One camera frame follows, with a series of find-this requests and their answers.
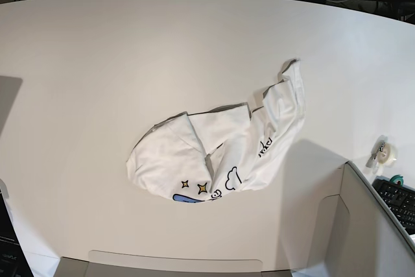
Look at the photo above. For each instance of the white printed t-shirt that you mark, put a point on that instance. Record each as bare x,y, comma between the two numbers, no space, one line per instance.
203,157

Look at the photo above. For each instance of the clear tape dispenser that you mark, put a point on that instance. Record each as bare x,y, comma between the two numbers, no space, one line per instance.
383,154

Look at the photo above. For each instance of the grey cardboard box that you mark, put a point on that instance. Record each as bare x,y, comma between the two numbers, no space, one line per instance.
354,235

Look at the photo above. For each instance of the green tape roll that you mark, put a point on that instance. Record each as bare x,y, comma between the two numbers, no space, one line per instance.
398,180

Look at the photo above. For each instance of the grey flat panel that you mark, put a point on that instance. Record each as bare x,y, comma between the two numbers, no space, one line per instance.
9,88

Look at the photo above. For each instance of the black keyboard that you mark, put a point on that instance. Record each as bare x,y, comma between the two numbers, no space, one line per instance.
400,201

